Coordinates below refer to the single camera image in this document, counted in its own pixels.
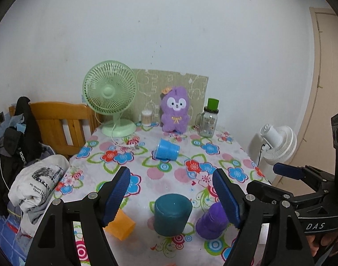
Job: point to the purple plastic cup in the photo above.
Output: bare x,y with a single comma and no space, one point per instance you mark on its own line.
212,223

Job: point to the green desk fan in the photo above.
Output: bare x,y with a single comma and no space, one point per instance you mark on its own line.
108,91

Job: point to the white floor fan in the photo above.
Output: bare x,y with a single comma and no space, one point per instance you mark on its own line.
280,144

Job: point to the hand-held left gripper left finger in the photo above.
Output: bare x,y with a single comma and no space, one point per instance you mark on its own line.
117,199

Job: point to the beige door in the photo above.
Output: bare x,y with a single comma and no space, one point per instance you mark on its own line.
331,88

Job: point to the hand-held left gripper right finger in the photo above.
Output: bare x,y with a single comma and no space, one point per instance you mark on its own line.
227,199

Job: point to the teal plastic cup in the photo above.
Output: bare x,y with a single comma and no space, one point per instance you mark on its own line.
171,213

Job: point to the glass jar with green lid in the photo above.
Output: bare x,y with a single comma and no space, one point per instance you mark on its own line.
209,122

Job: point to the blue plastic cup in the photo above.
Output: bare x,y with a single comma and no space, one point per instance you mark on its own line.
166,150

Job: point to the blue patterned bed sheet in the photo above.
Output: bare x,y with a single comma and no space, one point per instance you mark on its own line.
5,232

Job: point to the white printed shirt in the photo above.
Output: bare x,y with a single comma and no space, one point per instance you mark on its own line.
38,183

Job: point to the black jacket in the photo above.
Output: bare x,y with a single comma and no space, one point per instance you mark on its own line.
23,133

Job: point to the cotton swab container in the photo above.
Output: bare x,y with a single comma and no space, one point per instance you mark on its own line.
147,117

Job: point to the person's right hand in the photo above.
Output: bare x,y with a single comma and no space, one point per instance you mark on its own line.
324,243

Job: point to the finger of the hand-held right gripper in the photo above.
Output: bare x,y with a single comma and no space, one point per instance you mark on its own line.
288,170
268,189

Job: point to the patterned cardboard sheet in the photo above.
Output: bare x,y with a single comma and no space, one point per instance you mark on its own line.
149,83

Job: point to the purple plush toy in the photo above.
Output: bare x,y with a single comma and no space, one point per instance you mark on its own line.
174,116

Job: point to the orange plastic cup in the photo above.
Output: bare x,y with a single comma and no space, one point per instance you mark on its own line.
122,225

